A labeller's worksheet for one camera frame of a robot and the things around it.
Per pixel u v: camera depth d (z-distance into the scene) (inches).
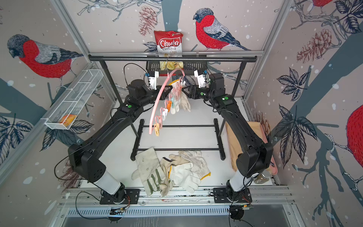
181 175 30.6
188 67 42.0
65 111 29.9
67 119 25.4
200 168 32.3
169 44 32.2
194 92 25.4
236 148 36.4
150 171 32.1
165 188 29.3
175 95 28.1
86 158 16.3
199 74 25.5
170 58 19.8
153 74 25.4
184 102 33.8
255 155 16.6
